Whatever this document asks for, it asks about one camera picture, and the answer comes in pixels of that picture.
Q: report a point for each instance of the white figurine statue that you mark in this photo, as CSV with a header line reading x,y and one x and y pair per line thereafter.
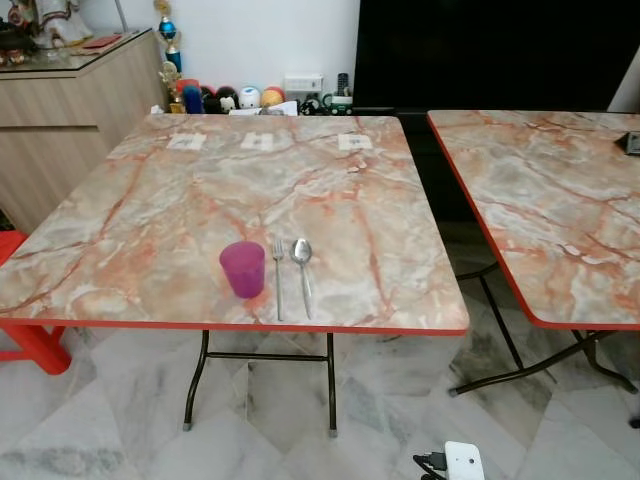
x,y
45,20

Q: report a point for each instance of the dark small figurine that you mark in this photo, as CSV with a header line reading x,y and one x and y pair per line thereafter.
x,y
15,45

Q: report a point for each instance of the black tv console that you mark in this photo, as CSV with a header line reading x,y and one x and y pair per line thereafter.
x,y
430,170

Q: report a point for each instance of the flat red case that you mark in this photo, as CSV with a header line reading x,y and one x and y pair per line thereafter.
x,y
100,42

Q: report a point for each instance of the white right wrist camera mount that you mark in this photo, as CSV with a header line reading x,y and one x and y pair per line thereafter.
x,y
463,460

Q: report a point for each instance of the orange round toy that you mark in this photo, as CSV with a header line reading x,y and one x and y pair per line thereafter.
x,y
272,96

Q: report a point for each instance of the white round toy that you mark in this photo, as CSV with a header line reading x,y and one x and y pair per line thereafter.
x,y
249,97

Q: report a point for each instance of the steel spoon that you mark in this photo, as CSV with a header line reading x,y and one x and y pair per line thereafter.
x,y
302,250

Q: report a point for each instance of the small gold trophy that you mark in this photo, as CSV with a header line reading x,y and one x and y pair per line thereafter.
x,y
170,85

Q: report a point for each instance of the green and white gadget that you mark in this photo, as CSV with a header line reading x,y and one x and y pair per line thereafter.
x,y
340,100

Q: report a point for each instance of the red and blue toy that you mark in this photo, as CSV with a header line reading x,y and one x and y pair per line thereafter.
x,y
190,97

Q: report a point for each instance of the white paper label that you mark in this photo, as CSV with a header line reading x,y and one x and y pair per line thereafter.
x,y
354,141
257,141

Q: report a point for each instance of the black round toy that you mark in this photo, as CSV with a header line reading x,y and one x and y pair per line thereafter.
x,y
222,98

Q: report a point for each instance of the purple plastic cup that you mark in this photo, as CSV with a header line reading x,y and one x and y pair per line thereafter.
x,y
243,268

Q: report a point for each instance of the steel fork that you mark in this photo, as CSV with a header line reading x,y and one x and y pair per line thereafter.
x,y
278,282

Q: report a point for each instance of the black metal table leg frame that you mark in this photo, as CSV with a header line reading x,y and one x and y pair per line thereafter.
x,y
520,362
205,355

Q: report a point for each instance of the white wall socket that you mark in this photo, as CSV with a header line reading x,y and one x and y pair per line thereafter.
x,y
303,83

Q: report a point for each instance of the red plastic stool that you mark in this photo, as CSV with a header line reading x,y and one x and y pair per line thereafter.
x,y
35,342

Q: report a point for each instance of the light wooden cabinet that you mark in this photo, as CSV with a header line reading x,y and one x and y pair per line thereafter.
x,y
60,110

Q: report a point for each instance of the black television screen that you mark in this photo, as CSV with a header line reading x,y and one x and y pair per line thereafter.
x,y
480,50

